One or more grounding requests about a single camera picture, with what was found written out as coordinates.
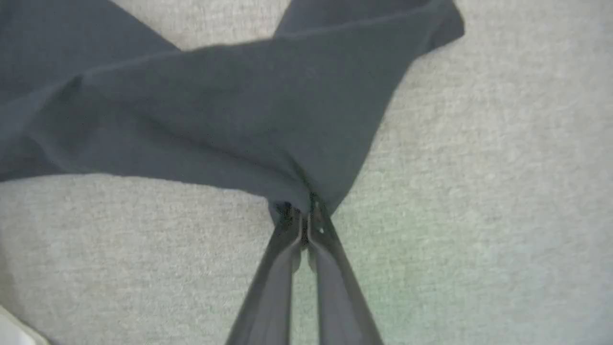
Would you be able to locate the black and white garment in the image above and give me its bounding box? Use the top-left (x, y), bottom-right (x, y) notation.
top-left (0, 0), bottom-right (465, 217)

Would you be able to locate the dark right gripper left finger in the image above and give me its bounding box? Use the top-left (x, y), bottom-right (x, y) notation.
top-left (225, 203), bottom-right (307, 345)

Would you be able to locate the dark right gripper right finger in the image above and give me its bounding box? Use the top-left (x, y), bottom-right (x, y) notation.
top-left (307, 194), bottom-right (384, 345)

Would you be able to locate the grey-green fabric sofa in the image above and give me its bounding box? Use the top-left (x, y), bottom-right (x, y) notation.
top-left (0, 0), bottom-right (613, 345)

